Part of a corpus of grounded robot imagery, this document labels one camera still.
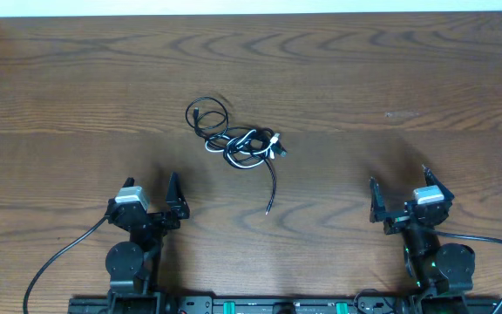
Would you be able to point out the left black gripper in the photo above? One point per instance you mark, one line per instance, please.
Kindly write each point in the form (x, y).
(178, 203)

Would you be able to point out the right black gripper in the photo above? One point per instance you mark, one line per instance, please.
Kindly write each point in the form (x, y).
(377, 211)

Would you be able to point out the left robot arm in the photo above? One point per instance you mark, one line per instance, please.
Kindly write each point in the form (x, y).
(133, 265)

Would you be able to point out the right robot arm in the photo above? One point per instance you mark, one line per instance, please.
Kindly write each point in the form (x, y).
(443, 272)

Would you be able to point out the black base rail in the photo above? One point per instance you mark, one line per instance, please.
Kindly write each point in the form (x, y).
(286, 305)

